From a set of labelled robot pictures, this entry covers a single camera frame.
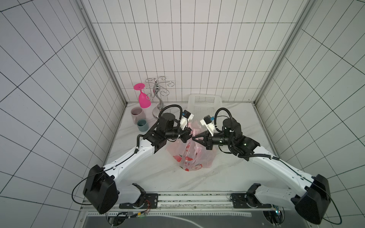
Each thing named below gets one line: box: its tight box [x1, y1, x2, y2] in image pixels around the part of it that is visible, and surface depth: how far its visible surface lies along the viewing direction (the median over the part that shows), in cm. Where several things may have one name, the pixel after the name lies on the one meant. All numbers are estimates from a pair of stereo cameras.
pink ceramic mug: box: [130, 106, 146, 125], surface depth 106 cm
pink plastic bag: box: [167, 121, 217, 172], surface depth 74 cm
